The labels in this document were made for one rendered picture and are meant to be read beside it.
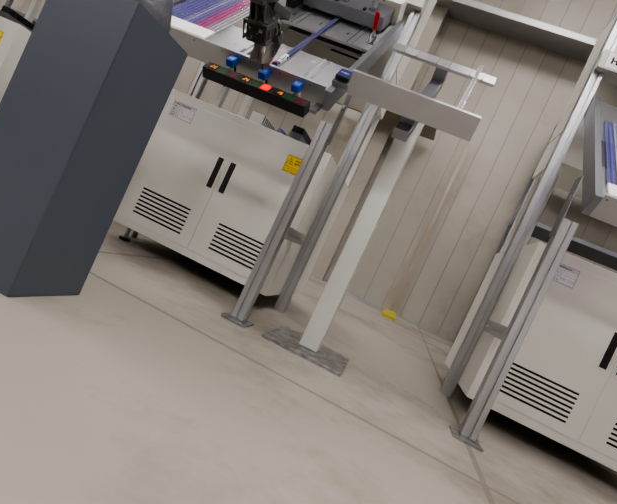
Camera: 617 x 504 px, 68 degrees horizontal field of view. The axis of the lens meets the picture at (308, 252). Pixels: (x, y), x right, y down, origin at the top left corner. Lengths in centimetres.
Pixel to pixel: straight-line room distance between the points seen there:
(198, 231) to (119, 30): 98
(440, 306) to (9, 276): 420
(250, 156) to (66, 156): 95
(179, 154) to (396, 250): 325
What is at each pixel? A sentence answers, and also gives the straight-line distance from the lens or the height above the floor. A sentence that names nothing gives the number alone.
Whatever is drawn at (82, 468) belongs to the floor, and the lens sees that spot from 56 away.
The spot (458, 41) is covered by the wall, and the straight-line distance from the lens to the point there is 537.
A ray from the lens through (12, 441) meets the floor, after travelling 57.
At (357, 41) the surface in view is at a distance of 179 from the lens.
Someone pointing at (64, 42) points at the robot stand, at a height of 44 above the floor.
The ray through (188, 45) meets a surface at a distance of 161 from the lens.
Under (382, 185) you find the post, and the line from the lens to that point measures 140.
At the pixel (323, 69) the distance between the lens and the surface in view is 154.
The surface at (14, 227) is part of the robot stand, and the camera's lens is 94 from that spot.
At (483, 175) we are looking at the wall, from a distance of 492.
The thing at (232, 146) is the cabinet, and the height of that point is 50.
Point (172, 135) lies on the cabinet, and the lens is 188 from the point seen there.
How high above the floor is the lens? 30
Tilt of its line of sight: 1 degrees down
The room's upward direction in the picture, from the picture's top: 25 degrees clockwise
